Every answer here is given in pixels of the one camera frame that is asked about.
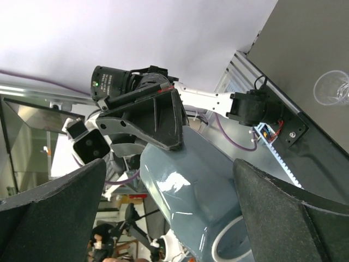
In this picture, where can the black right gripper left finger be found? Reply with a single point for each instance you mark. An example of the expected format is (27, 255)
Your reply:
(53, 222)

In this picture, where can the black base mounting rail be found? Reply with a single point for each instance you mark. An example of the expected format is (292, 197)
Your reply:
(316, 161)

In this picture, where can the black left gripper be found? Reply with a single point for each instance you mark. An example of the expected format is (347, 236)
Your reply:
(156, 119)

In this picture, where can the white toothed cable duct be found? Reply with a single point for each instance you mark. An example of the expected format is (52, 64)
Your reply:
(284, 166)

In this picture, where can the grey blue ceramic mug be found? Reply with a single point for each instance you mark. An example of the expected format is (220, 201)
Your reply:
(194, 189)

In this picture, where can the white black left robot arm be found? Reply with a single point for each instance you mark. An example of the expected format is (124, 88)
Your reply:
(249, 108)

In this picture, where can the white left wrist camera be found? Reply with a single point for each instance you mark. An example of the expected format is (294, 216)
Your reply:
(88, 144)

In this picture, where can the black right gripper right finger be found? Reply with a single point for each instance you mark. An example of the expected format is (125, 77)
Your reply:
(287, 223)

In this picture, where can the small clear plastic cup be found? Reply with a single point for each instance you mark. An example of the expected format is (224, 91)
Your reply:
(331, 88)

